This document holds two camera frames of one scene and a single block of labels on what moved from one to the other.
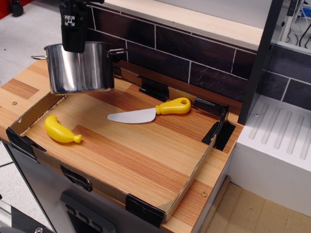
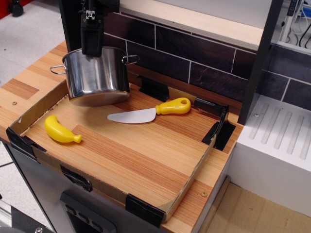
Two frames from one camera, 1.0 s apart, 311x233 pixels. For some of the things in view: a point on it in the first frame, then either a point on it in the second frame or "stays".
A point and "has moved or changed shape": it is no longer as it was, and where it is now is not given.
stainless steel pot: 91,71 has moved or changed shape
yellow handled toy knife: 178,106 stays
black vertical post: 253,90 stays
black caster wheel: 15,8 stays
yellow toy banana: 60,132 stays
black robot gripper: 76,13 -> 92,17
